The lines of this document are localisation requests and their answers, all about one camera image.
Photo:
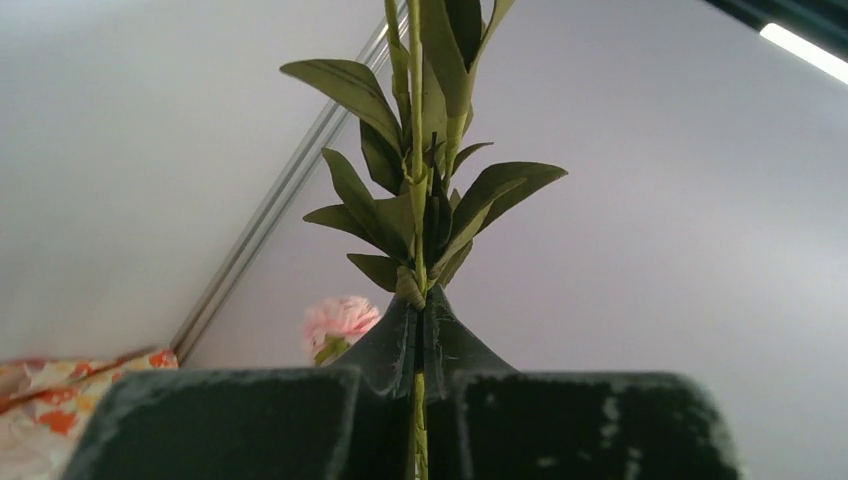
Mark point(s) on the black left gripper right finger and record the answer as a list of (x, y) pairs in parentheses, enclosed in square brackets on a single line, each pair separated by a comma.
[(487, 420)]

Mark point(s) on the orange floral cloth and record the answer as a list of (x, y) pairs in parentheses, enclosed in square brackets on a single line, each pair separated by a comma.
[(46, 404)]

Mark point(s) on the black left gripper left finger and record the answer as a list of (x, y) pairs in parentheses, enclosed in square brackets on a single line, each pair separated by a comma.
[(265, 424)]

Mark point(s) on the pink peony flower stem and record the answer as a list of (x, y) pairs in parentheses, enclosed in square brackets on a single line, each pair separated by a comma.
[(334, 325)]

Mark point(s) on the peach rose flower stem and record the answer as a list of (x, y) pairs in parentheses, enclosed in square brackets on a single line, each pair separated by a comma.
[(420, 229)]

